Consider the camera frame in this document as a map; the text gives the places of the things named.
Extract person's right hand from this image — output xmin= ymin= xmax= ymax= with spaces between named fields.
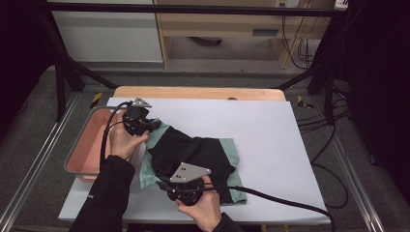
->
xmin=176 ymin=175 xmax=223 ymax=232

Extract hand-held gripper black cable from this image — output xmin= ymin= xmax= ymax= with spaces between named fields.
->
xmin=100 ymin=101 xmax=133 ymax=162
xmin=175 ymin=185 xmax=337 ymax=232

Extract light wooden desk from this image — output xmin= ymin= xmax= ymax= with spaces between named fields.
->
xmin=153 ymin=0 xmax=337 ymax=71

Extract black hanging cables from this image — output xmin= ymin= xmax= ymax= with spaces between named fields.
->
xmin=280 ymin=14 xmax=315 ymax=71

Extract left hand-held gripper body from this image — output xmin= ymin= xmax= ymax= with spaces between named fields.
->
xmin=122 ymin=97 xmax=153 ymax=136

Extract left hand-held gripper black cable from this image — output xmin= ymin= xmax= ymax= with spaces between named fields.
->
xmin=100 ymin=101 xmax=133 ymax=162

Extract white cabinet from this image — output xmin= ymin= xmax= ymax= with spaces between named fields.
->
xmin=46 ymin=0 xmax=163 ymax=64

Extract black metal stand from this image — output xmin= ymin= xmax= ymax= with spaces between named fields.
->
xmin=272 ymin=15 xmax=352 ymax=125
xmin=38 ymin=13 xmax=119 ymax=122

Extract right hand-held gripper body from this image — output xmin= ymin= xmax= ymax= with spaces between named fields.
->
xmin=165 ymin=161 xmax=212 ymax=206

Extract aluminium floor rail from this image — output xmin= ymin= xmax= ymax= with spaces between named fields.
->
xmin=0 ymin=93 xmax=80 ymax=232
xmin=322 ymin=129 xmax=386 ymax=232

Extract right hand-held gripper black cable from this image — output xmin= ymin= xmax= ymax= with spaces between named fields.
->
xmin=175 ymin=185 xmax=337 ymax=232

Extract black floor cables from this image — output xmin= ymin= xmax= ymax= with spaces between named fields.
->
xmin=296 ymin=86 xmax=352 ymax=211

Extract black curtain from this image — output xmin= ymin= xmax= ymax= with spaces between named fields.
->
xmin=0 ymin=0 xmax=62 ymax=136
xmin=341 ymin=0 xmax=410 ymax=194

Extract person's left hand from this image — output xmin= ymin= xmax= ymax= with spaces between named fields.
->
xmin=108 ymin=112 xmax=150 ymax=161

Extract black metal crossbar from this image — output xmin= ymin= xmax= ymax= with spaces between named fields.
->
xmin=44 ymin=1 xmax=347 ymax=17

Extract pink basin with grey rim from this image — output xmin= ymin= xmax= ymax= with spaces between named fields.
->
xmin=63 ymin=106 xmax=136 ymax=183

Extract black and green t-shirt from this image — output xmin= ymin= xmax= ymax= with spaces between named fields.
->
xmin=139 ymin=122 xmax=249 ymax=206

